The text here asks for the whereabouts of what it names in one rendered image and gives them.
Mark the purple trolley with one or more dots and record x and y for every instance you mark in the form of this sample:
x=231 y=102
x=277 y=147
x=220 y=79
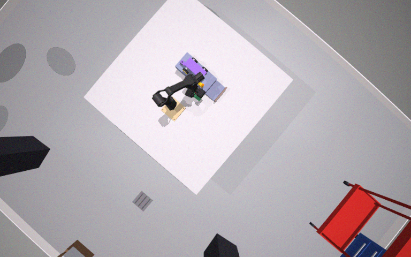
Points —
x=192 y=65

